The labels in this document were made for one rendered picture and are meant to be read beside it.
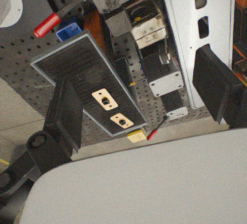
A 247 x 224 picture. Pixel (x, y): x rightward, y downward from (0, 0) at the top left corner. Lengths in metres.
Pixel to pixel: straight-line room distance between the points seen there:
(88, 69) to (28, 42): 0.58
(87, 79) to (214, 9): 0.41
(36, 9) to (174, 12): 0.49
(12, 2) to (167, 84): 0.59
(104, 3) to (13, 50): 0.65
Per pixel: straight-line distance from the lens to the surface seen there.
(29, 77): 1.10
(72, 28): 0.88
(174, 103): 0.79
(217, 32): 0.66
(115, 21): 0.42
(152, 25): 0.46
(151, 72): 0.56
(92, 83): 0.44
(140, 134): 0.67
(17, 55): 1.01
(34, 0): 0.78
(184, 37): 0.62
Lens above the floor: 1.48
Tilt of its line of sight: 40 degrees down
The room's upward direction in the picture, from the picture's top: 170 degrees clockwise
